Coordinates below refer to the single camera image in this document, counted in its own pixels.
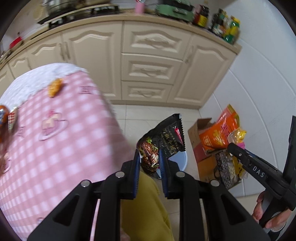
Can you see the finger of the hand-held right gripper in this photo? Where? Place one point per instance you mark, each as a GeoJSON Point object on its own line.
{"type": "Point", "coordinates": [249, 163]}

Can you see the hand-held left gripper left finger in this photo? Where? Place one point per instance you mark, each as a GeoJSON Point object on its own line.
{"type": "Point", "coordinates": [136, 172]}

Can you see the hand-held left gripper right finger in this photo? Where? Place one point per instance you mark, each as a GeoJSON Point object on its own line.
{"type": "Point", "coordinates": [163, 172]}

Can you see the blue plastic bin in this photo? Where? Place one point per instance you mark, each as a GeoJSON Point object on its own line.
{"type": "Point", "coordinates": [178, 162]}

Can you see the gold wrapper with pink band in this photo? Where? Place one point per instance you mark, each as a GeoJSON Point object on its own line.
{"type": "Point", "coordinates": [237, 136]}

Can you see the black snack packet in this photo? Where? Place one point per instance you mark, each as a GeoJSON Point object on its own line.
{"type": "Point", "coordinates": [170, 136]}

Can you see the red checked sauce sachet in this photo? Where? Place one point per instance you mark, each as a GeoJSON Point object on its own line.
{"type": "Point", "coordinates": [13, 118]}

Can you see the person's right hand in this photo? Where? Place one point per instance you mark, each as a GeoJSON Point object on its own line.
{"type": "Point", "coordinates": [257, 208]}

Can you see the yellow cloth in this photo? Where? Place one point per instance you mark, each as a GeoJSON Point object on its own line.
{"type": "Point", "coordinates": [148, 208]}

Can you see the cardboard box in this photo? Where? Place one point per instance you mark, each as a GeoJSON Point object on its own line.
{"type": "Point", "coordinates": [204, 162]}

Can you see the large orange bag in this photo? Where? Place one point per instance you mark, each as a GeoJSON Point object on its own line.
{"type": "Point", "coordinates": [217, 132]}

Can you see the pink checked tablecloth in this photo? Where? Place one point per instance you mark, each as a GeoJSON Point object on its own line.
{"type": "Point", "coordinates": [64, 143]}

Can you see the cream cabinet drawer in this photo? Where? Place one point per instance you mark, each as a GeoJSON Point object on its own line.
{"type": "Point", "coordinates": [145, 91]}
{"type": "Point", "coordinates": [155, 40]}
{"type": "Point", "coordinates": [150, 68]}

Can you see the small orange wrapper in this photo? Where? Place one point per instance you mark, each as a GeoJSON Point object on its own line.
{"type": "Point", "coordinates": [55, 88]}

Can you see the cream base cabinet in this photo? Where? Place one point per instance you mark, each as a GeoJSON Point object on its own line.
{"type": "Point", "coordinates": [97, 58]}

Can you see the green yellow plastic bottle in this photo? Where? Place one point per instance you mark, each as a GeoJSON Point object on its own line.
{"type": "Point", "coordinates": [232, 31]}

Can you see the orange clear snack packet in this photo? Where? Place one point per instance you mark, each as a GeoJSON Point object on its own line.
{"type": "Point", "coordinates": [3, 122]}

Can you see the pink utensil holder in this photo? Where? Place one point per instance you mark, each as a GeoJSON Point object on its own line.
{"type": "Point", "coordinates": [140, 7]}

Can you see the black gas stove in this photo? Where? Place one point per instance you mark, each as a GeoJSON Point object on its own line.
{"type": "Point", "coordinates": [78, 15]}

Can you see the red lidded container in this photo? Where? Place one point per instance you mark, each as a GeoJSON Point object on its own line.
{"type": "Point", "coordinates": [16, 42]}

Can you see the steel steamer pot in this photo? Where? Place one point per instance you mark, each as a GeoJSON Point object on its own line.
{"type": "Point", "coordinates": [59, 5]}

